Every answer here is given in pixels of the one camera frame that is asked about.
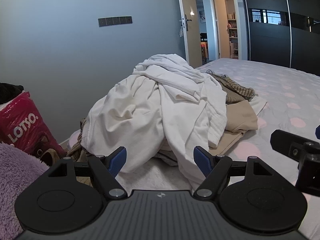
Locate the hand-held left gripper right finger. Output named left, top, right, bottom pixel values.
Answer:
left=193, top=146, right=288, bottom=200

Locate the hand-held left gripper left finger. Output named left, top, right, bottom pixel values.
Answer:
left=35, top=146, right=128, bottom=200

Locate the white sweatshirt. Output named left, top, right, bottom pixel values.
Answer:
left=81, top=76, right=228, bottom=193

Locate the white t-shirt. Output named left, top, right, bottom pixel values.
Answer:
left=132, top=54, right=213, bottom=103

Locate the white cloth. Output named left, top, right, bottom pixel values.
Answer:
left=249, top=96, right=267, bottom=118

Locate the olive cloth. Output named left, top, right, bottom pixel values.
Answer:
left=66, top=119, right=97, bottom=188

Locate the grey pink-dotted bed sheet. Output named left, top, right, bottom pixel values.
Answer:
left=67, top=57, right=320, bottom=240

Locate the beige garment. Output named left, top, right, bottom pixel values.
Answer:
left=217, top=100, right=259, bottom=155

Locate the brown fabric item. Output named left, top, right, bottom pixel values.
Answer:
left=40, top=148, right=62, bottom=167

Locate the tan striped garment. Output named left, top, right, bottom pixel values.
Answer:
left=207, top=71, right=257, bottom=103

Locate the dark wardrobe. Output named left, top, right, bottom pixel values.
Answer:
left=240, top=0, right=320, bottom=77

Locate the red plastic bag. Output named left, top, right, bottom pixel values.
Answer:
left=0, top=91, right=67, bottom=160

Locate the purple fleece blanket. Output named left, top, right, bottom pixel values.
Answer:
left=0, top=142, right=50, bottom=240

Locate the orange stool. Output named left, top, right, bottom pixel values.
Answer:
left=200, top=41, right=208, bottom=63

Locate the shelf with small items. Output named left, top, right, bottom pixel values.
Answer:
left=227, top=12, right=239, bottom=59

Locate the black cloth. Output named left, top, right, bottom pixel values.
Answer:
left=0, top=82, right=25, bottom=104

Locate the hallway door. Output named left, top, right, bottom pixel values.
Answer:
left=210, top=0, right=222, bottom=60

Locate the wooden door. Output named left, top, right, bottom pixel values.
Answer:
left=176, top=0, right=203, bottom=67

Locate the dark wall switch panel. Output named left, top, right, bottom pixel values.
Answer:
left=98, top=16, right=132, bottom=27

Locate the metal door handle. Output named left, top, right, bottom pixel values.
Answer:
left=182, top=15, right=192, bottom=32

